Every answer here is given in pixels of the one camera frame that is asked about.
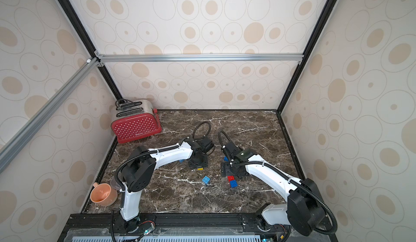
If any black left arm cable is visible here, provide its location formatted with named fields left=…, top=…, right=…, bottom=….
left=113, top=121, right=216, bottom=191

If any red polka dot toaster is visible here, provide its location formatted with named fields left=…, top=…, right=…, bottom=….
left=110, top=99, right=162, bottom=144

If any horizontal aluminium frame bar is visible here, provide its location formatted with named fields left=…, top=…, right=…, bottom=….
left=95, top=53, right=304, bottom=62

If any left aluminium frame bar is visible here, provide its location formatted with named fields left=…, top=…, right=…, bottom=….
left=1, top=58, right=98, bottom=172

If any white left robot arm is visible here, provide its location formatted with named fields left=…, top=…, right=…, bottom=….
left=114, top=137, right=215, bottom=221

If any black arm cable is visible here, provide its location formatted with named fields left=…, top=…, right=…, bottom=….
left=113, top=121, right=216, bottom=191
left=217, top=131, right=338, bottom=236

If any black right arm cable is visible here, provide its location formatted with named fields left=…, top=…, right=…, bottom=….
left=217, top=131, right=338, bottom=236

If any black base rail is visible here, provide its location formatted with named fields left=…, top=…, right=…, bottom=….
left=58, top=212, right=337, bottom=242

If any orange plastic cup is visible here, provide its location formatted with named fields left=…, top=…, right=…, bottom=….
left=89, top=182, right=118, bottom=207

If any light blue long lego brick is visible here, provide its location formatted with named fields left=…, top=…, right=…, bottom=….
left=202, top=176, right=211, bottom=185

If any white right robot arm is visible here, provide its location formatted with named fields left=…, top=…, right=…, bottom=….
left=222, top=141, right=326, bottom=236

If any dark blue square lego brick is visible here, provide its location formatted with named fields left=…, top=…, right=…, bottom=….
left=229, top=180, right=238, bottom=188

